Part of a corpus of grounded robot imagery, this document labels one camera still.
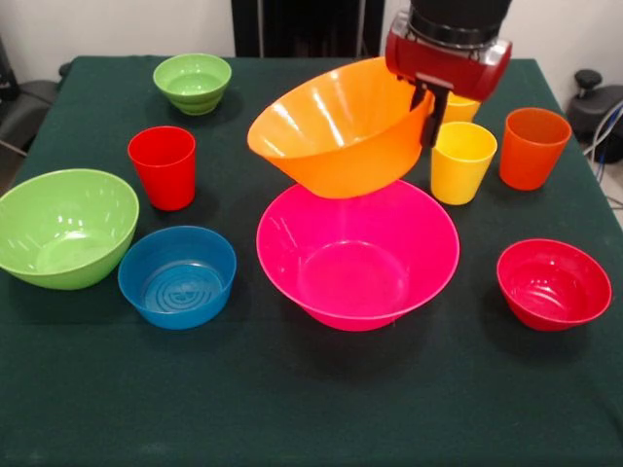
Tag large green bowl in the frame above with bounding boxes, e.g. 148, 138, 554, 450
0, 168, 140, 292

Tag large orange bowl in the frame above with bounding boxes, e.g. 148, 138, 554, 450
246, 56, 435, 199

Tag red bowl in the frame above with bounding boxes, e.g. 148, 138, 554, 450
495, 237, 613, 333

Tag yellow cup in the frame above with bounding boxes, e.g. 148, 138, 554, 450
430, 121, 498, 206
441, 94, 483, 125

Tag orange cup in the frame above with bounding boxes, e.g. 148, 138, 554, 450
498, 108, 572, 192

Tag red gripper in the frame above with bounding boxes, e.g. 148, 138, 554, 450
385, 13, 513, 150

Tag small green bowl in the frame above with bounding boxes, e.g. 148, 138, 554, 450
152, 53, 233, 117

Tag dark green tablecloth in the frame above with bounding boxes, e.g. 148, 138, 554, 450
0, 55, 623, 467

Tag red cup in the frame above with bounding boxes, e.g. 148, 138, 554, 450
127, 126, 198, 212

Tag black equipment base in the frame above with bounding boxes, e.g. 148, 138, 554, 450
567, 69, 623, 145

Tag black cabinet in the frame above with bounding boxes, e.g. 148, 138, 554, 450
232, 0, 390, 58

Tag black chair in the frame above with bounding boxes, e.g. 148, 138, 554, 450
0, 33, 73, 157

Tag blue bowl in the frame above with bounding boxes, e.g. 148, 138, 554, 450
117, 225, 238, 331

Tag large pink bowl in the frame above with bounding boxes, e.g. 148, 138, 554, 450
256, 178, 461, 333

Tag blue and white cables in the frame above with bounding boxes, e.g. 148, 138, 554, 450
582, 99, 623, 166

